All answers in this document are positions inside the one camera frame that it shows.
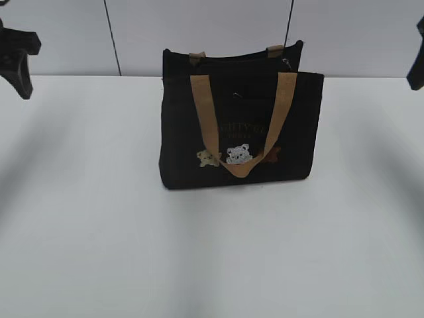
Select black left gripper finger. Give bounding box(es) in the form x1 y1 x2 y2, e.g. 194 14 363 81
1 21 42 100

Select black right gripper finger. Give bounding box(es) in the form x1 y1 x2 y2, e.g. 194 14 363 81
407 17 424 91

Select metal zipper pull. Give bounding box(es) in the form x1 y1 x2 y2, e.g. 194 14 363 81
282 58 292 72

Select black tote bag tan handles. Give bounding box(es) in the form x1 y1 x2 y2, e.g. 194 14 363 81
159 40 324 189

